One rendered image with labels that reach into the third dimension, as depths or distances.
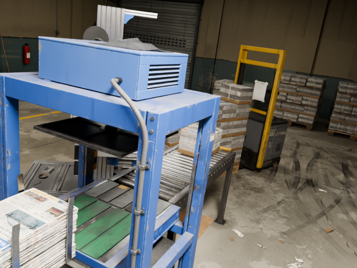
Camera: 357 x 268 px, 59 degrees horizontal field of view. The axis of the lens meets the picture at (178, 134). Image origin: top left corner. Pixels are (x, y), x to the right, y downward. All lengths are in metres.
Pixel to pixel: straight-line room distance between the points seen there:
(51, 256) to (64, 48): 0.92
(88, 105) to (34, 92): 0.32
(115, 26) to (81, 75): 1.74
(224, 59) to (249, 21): 1.41
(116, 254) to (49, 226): 0.40
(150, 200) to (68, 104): 0.54
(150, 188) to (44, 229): 0.45
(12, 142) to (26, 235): 0.65
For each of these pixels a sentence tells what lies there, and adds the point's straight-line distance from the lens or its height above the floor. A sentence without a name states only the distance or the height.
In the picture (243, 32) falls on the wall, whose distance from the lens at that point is 10.67.
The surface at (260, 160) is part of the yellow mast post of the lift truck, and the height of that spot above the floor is 0.22.
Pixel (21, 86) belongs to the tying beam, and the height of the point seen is 1.52.
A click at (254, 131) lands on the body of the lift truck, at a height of 0.58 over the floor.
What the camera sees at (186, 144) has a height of 0.90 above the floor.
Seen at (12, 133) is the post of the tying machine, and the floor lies 1.25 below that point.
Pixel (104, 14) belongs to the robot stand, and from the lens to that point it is 3.23.
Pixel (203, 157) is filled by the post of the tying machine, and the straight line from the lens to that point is 1.81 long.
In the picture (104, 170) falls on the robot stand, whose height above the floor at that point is 0.37.
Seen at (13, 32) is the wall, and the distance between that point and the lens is 10.08.
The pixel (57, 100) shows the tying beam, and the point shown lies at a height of 1.50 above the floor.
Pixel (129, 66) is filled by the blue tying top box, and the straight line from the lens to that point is 1.37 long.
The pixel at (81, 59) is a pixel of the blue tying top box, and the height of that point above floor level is 1.68.
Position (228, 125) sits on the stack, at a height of 0.78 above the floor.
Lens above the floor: 1.82
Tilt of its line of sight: 17 degrees down
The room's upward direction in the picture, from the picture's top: 7 degrees clockwise
